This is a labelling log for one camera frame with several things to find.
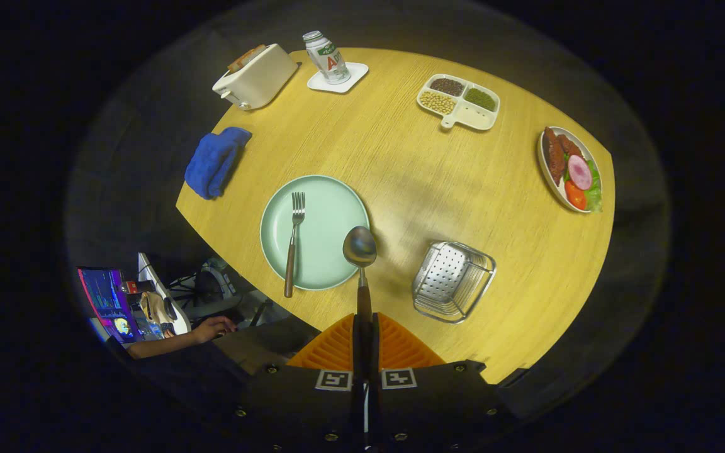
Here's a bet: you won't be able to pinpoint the red tomato piece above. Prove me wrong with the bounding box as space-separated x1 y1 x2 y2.
565 181 587 211

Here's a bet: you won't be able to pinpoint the toast slices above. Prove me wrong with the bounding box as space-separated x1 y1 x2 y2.
228 44 267 71

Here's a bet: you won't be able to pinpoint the pale green plate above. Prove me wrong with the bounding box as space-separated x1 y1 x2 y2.
260 174 371 291

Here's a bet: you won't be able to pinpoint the green lettuce leaf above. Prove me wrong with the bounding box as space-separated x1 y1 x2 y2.
584 160 603 213

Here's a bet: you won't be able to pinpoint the clear bottle with label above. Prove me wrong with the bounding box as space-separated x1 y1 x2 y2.
303 30 351 85

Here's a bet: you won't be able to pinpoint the white oval food plate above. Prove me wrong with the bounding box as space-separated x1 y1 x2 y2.
537 126 603 214

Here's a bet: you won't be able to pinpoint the white square coaster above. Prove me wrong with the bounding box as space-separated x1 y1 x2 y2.
307 62 369 94

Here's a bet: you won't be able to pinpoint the tan object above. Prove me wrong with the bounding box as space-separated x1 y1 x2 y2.
140 291 174 329

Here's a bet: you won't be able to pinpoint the white toaster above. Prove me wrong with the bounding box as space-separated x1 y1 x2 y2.
212 43 299 111

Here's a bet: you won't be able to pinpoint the fork with wooden handle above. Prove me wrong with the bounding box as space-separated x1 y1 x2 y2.
284 192 306 298

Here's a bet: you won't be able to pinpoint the metal wire basket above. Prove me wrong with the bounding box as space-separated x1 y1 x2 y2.
412 241 497 324

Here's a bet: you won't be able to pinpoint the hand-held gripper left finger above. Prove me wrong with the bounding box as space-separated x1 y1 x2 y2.
237 313 366 452

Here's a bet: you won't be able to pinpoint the spoon with wooden handle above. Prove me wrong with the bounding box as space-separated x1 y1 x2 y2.
343 226 378 325

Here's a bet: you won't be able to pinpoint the blue cloth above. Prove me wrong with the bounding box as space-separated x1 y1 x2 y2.
184 126 253 200

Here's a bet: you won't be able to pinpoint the white divided dish with beans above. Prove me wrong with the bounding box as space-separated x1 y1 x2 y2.
417 74 501 131

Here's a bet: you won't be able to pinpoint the pink ham slice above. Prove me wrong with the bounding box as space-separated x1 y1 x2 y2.
568 155 593 191

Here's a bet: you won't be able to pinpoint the computer monitor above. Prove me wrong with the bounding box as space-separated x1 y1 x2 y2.
77 267 143 344

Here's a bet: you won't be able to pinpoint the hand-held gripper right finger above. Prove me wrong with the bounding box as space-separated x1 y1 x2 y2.
366 313 508 452

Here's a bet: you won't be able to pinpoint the white panel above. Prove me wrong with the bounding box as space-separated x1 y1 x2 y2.
138 252 190 335

